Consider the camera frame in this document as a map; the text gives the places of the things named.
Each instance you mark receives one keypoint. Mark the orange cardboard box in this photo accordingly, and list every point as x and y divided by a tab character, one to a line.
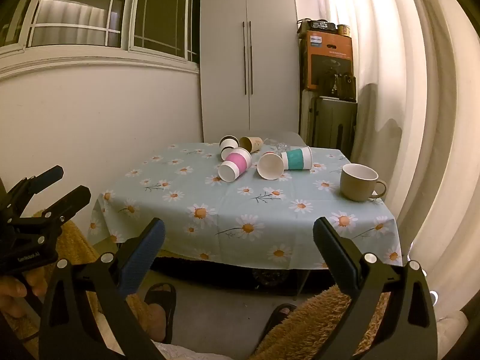
326	50

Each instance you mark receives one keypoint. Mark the brown kraft paper cup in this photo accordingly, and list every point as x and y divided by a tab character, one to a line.
253	143

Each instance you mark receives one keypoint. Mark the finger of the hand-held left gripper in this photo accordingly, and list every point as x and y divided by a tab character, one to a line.
48	175
73	197

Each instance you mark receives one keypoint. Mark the pink banded paper cup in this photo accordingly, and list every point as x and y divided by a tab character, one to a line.
235	163

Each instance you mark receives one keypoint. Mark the white framed window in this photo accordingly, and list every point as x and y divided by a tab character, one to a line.
93	11

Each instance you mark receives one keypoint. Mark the black bag on box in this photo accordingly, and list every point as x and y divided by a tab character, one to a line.
317	25

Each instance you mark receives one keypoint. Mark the black sandal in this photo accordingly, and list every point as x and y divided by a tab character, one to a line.
279	315
161	300

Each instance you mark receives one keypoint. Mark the person's left hand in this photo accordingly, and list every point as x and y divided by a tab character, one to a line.
17	292

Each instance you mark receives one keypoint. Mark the metal table leg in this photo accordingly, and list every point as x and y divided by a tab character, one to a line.
302	285

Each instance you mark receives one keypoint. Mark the white seat cushion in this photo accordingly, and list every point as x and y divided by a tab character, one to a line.
452	326

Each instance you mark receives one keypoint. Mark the beige ceramic mug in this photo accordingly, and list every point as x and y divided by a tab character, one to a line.
356	185

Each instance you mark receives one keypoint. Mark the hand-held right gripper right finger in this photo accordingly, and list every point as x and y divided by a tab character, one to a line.
337	257

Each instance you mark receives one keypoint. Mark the teal banded paper cup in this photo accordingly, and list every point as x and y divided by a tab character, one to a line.
298	158

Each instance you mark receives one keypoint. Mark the daisy print blue tablecloth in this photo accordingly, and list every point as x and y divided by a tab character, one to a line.
240	202

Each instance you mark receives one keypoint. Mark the yellow fuzzy blanket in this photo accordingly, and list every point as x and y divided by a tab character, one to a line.
307	326

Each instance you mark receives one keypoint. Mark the plain white paper cup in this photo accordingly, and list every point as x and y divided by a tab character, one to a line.
270	167

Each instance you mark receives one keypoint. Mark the cream pleated curtain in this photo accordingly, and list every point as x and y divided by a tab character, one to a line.
412	101

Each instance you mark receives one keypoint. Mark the clear drinking glass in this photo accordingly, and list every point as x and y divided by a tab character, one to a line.
278	145

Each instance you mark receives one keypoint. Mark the small round tin can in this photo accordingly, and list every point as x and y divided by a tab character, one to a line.
343	29

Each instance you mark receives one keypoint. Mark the dark green suitcase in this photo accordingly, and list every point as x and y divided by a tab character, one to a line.
332	127

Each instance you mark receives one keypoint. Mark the white two-door wardrobe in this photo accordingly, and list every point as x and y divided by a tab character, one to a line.
228	63

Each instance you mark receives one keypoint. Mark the dark handbag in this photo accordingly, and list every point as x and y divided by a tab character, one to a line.
339	86

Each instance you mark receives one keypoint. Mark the black striped paper cup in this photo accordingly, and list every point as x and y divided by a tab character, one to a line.
228	142

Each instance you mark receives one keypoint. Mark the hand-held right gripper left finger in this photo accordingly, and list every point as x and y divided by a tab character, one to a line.
144	255

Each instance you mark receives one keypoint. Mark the white chair backrest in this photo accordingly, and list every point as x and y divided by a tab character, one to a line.
290	137

